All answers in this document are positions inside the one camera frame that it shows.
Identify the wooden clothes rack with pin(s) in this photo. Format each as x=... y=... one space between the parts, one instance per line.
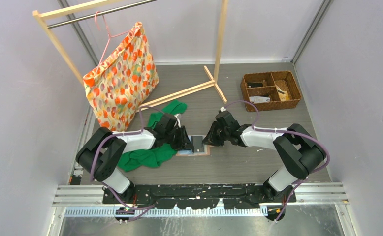
x=213 y=77

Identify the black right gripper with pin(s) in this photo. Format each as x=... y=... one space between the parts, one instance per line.
x=211 y=139

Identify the woven wicker divided basket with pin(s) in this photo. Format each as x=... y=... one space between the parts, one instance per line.
x=284 y=79

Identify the tan card in basket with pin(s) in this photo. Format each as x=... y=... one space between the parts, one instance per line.
x=283 y=95

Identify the aluminium frame rail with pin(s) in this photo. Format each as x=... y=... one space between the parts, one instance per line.
x=88 y=200

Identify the black card in basket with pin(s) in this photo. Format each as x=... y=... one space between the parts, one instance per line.
x=254 y=84

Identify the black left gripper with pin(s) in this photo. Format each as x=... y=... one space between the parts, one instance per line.
x=183 y=142

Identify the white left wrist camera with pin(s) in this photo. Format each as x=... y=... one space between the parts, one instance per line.
x=178 y=119

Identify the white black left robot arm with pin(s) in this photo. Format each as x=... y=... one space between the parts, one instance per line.
x=102 y=152

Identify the dark grey credit card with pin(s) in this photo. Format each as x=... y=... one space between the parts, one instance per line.
x=198 y=146

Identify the floral orange tote bag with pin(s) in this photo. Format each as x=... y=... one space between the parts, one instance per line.
x=123 y=81

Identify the pink leather card holder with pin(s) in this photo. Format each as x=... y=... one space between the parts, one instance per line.
x=186 y=152

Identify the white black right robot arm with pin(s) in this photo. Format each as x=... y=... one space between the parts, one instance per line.
x=299 y=152

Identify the white card in basket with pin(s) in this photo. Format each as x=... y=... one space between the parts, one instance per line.
x=259 y=99

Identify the green cloth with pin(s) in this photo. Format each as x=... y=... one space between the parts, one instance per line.
x=155 y=157

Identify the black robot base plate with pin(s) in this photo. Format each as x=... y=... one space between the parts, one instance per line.
x=197 y=196

